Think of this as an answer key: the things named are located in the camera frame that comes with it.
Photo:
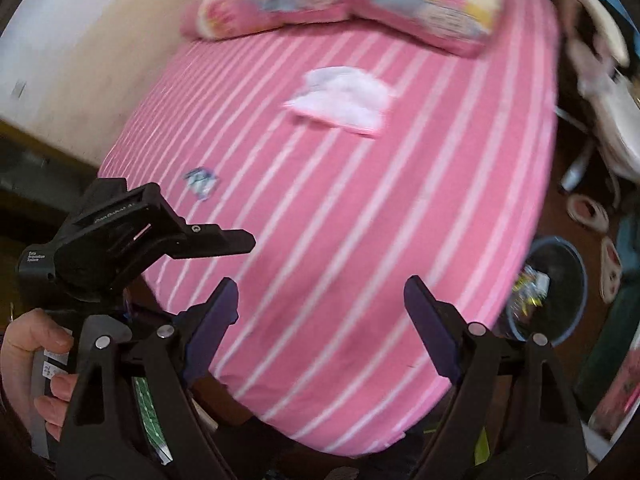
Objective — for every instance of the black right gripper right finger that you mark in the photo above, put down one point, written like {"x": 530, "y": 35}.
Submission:
{"x": 511, "y": 415}

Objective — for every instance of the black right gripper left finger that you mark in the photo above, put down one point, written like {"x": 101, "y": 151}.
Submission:
{"x": 131, "y": 415}

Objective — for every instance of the blue white tissue pack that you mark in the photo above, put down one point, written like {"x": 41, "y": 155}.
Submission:
{"x": 201, "y": 182}

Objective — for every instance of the white pink frilly cloth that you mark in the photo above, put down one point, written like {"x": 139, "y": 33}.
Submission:
{"x": 344, "y": 97}

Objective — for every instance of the black trash bin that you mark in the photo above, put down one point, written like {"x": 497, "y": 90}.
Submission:
{"x": 549, "y": 296}

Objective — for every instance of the person left hand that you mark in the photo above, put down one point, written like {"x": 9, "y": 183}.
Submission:
{"x": 25, "y": 336}

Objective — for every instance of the pink slipper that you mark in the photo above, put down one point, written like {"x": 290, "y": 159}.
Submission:
{"x": 587, "y": 212}
{"x": 611, "y": 271}

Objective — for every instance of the pink white striped bed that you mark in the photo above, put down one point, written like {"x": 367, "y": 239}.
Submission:
{"x": 450, "y": 190}

